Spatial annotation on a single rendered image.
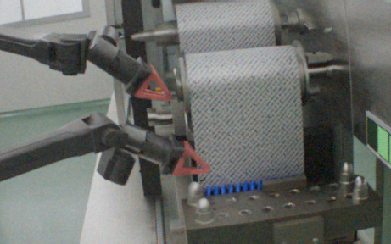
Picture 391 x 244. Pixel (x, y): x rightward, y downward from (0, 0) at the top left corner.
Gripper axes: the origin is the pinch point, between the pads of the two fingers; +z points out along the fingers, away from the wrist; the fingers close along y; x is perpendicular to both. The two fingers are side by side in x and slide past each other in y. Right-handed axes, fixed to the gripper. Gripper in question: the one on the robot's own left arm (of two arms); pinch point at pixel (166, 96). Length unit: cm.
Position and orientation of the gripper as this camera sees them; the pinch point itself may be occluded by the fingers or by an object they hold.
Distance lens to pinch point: 135.7
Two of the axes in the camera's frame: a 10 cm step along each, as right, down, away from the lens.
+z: 8.0, 5.2, 3.0
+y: 1.4, 3.2, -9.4
